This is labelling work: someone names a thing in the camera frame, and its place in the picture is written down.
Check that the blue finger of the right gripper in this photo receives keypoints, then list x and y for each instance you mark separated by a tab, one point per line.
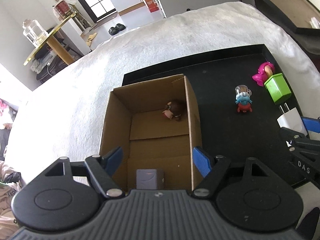
311	124

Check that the lavender grey plug charger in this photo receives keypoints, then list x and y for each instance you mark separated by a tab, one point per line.
149	179

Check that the white fluffy blanket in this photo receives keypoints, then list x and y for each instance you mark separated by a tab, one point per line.
64	116

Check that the black slippers pair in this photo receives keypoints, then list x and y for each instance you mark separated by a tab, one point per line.
114	30

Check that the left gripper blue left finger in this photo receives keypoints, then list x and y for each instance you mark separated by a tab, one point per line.
112	160

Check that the blue red cup figurine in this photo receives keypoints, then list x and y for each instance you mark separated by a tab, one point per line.
243	99

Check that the brown cardboard box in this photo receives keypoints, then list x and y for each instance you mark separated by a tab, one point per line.
134	121

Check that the black tray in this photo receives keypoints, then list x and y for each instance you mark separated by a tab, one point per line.
213	76

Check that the green plug charger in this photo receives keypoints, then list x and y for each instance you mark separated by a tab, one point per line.
278	88

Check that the white usb charger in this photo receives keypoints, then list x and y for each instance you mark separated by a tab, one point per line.
291	119

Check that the brown haired girl figurine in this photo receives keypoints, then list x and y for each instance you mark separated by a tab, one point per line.
175	109

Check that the gold round side table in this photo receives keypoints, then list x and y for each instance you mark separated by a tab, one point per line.
54	44

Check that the clear glass jar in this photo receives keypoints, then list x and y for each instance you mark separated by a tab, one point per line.
34	32

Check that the orange cardboard box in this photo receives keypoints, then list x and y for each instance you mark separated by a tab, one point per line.
152	5

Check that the pink doll figurine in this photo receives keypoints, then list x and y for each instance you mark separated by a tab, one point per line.
265	71

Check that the yellow slippers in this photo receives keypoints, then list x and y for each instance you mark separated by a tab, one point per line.
90	39

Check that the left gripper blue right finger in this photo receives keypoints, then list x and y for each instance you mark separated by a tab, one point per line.
202	161

